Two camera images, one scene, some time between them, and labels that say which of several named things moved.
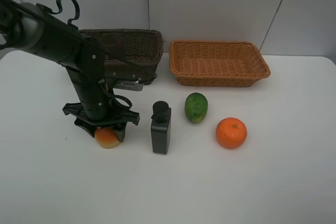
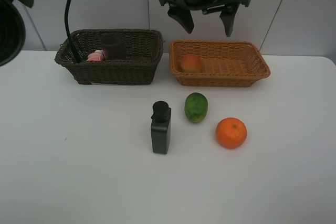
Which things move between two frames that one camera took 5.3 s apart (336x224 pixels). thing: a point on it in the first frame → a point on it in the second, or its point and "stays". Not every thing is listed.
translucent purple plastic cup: [114, 45] stays
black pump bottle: [160, 125] stays
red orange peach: [106, 138] → [191, 63]
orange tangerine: [231, 133] stays
